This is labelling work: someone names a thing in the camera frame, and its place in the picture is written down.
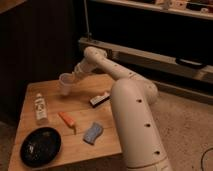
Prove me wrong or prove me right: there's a vertical metal pole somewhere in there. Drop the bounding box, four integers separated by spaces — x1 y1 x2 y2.
83 0 92 41

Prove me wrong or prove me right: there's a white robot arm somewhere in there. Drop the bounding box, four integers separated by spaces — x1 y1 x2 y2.
74 46 173 171

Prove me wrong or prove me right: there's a blue sponge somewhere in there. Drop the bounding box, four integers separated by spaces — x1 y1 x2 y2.
83 122 103 145

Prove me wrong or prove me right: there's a black floor cable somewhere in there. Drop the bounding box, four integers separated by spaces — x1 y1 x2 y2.
200 147 213 171

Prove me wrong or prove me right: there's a white shelf rail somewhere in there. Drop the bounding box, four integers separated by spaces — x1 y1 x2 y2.
79 37 213 84

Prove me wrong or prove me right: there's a white plastic bottle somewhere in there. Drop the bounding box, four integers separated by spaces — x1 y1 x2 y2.
34 93 48 124

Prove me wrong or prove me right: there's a wooden low table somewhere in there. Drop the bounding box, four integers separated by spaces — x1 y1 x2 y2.
8 74 121 171

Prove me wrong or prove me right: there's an orange carrot toy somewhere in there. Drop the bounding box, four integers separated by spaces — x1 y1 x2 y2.
58 112 75 129

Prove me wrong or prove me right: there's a black handle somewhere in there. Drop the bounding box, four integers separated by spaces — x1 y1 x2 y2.
175 58 207 69

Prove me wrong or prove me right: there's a black round plate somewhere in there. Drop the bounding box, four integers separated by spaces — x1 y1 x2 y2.
20 127 61 168

